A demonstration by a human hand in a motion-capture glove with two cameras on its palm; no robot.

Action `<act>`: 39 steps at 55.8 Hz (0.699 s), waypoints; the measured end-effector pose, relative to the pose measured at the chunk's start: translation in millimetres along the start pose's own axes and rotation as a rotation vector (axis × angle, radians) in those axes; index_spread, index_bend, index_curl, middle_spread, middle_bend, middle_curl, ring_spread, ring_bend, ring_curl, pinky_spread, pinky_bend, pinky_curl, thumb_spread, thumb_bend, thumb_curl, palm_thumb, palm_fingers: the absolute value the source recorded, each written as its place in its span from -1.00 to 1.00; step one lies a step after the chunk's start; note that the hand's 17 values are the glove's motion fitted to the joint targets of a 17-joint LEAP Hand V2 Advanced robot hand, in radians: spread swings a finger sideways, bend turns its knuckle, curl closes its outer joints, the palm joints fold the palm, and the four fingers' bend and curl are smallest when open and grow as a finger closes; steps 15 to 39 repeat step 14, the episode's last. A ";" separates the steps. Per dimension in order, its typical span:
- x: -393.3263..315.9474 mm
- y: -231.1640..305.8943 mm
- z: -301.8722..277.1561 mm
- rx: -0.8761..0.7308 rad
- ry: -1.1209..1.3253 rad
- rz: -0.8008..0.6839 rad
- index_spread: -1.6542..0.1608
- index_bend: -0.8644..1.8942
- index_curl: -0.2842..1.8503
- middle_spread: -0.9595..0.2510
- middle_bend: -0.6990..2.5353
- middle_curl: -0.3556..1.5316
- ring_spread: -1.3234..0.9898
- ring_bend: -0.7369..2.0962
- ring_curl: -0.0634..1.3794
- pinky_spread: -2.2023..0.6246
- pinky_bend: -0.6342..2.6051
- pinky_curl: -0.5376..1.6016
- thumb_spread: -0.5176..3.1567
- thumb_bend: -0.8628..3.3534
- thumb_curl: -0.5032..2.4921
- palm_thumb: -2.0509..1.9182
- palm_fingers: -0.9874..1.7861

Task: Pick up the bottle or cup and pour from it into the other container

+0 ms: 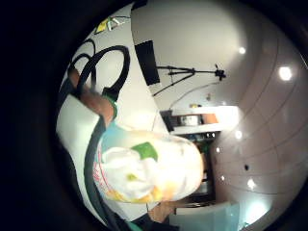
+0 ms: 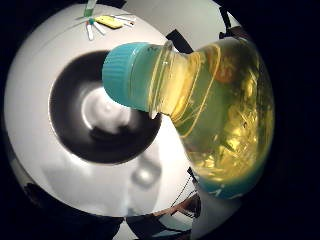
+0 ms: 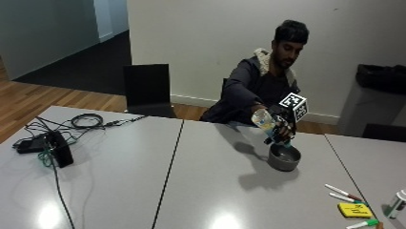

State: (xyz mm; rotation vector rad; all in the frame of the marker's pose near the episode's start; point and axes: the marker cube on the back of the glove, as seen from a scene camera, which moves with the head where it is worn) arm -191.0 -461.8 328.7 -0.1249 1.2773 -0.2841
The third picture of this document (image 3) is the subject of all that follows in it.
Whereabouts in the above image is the clear plastic water bottle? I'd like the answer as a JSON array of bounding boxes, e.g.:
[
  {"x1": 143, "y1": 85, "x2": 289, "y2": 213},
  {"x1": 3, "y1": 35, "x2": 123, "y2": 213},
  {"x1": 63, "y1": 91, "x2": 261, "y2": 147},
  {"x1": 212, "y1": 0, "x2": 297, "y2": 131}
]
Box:
[{"x1": 250, "y1": 108, "x2": 293, "y2": 149}]

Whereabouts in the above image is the grey bowl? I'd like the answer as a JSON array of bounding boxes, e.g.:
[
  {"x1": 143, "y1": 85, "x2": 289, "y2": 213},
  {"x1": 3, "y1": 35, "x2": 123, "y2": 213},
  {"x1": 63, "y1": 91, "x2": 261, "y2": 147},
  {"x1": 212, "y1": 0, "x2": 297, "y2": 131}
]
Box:
[{"x1": 266, "y1": 142, "x2": 302, "y2": 173}]

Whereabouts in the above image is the white marker cube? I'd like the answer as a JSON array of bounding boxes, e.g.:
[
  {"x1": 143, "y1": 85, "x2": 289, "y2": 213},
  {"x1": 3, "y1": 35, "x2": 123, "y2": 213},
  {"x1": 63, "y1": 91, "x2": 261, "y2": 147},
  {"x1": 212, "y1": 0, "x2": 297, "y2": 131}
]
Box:
[{"x1": 278, "y1": 92, "x2": 310, "y2": 122}]

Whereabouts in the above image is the the person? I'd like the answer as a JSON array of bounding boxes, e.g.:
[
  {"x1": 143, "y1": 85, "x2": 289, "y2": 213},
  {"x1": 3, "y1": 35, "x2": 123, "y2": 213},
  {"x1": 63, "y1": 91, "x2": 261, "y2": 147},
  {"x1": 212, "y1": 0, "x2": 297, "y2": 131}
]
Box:
[{"x1": 200, "y1": 19, "x2": 312, "y2": 126}]

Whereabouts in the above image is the red capped white marker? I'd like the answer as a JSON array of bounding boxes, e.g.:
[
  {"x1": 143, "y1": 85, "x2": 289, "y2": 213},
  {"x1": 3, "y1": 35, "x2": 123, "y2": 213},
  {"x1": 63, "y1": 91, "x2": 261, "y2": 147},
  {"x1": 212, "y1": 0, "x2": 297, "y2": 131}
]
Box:
[{"x1": 324, "y1": 183, "x2": 365, "y2": 202}]

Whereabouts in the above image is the grey bin with black bag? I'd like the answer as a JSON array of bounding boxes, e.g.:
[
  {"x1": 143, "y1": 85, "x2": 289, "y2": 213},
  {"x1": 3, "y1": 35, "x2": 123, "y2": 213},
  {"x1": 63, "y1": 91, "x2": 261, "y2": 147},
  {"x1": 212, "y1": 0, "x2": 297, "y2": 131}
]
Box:
[{"x1": 337, "y1": 63, "x2": 406, "y2": 138}]

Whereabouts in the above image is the green capped white marker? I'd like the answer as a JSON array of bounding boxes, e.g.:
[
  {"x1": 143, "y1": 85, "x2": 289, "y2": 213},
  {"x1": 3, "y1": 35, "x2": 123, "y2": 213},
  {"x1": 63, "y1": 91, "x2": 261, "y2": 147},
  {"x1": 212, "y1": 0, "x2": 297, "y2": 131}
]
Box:
[
  {"x1": 345, "y1": 219, "x2": 381, "y2": 229},
  {"x1": 329, "y1": 192, "x2": 368, "y2": 205}
]

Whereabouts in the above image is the yellow sponge eraser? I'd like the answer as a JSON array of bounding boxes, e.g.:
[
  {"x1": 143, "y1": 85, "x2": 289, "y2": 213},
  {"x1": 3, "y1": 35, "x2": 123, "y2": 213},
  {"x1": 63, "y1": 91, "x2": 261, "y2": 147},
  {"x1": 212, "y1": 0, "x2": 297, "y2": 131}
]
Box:
[{"x1": 337, "y1": 202, "x2": 374, "y2": 219}]

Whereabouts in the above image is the black chair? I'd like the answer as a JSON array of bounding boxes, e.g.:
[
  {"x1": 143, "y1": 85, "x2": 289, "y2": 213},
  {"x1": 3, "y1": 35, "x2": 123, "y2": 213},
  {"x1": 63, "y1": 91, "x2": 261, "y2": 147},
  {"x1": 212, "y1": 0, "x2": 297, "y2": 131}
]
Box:
[{"x1": 121, "y1": 63, "x2": 177, "y2": 119}]

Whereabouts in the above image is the white spray bottle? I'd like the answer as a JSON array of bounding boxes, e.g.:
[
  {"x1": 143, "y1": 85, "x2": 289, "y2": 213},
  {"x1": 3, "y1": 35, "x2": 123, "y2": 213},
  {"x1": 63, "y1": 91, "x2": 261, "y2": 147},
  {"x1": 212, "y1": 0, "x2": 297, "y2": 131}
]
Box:
[{"x1": 386, "y1": 189, "x2": 406, "y2": 219}]

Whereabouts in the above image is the black electronic box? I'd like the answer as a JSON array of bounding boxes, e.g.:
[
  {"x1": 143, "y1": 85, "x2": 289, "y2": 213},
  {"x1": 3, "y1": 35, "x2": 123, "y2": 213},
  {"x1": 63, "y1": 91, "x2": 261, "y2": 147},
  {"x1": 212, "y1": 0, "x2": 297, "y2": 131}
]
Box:
[{"x1": 44, "y1": 130, "x2": 75, "y2": 169}]

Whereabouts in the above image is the black flat device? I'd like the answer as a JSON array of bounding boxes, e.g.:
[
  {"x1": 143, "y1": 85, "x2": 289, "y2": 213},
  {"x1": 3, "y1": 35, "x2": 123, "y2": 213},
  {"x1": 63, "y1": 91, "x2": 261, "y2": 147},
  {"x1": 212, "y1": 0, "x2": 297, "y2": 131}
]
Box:
[{"x1": 12, "y1": 135, "x2": 53, "y2": 155}]

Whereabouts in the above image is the coiled black cable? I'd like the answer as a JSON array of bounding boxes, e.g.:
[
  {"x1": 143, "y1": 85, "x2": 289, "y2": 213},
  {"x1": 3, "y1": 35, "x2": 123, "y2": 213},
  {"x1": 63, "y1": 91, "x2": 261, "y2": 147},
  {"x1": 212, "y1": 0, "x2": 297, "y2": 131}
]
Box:
[{"x1": 69, "y1": 113, "x2": 105, "y2": 130}]

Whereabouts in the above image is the green cable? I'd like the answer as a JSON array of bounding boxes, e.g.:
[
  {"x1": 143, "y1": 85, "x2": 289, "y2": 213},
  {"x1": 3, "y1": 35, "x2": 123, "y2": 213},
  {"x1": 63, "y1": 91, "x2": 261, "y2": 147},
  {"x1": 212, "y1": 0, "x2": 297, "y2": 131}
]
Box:
[{"x1": 37, "y1": 139, "x2": 56, "y2": 168}]

